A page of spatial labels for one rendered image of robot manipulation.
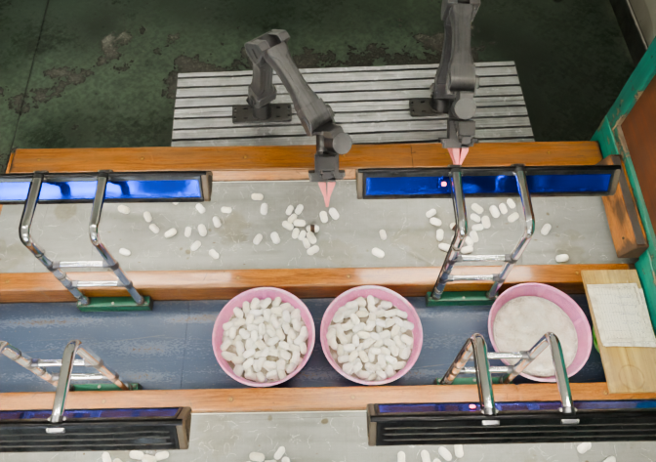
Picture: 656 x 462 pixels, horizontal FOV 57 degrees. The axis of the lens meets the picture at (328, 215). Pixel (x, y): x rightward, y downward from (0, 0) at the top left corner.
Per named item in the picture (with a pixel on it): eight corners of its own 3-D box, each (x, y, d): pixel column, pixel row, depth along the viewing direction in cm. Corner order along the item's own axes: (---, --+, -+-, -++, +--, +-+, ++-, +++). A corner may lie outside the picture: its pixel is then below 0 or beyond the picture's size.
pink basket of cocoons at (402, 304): (306, 317, 170) (305, 306, 162) (392, 284, 175) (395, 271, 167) (343, 408, 158) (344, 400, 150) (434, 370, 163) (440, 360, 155)
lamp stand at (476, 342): (432, 381, 162) (467, 325, 123) (508, 380, 162) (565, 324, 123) (440, 457, 153) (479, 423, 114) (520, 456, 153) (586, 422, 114)
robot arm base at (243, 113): (290, 105, 198) (290, 89, 201) (228, 108, 197) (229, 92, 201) (292, 121, 205) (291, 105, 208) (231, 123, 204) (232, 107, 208)
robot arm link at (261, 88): (275, 103, 198) (280, 43, 168) (258, 111, 196) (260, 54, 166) (265, 88, 199) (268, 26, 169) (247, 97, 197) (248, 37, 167)
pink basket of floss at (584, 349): (460, 339, 168) (468, 327, 159) (520, 277, 176) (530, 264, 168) (539, 411, 158) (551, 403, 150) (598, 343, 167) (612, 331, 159)
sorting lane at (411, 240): (11, 188, 186) (7, 184, 184) (602, 180, 187) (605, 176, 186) (-15, 278, 171) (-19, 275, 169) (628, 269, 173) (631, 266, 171)
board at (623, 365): (580, 272, 168) (581, 270, 167) (635, 271, 168) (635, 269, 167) (609, 394, 151) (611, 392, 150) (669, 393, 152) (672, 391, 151)
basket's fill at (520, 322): (483, 302, 172) (488, 294, 167) (562, 301, 172) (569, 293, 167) (495, 382, 161) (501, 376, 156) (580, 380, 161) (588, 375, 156)
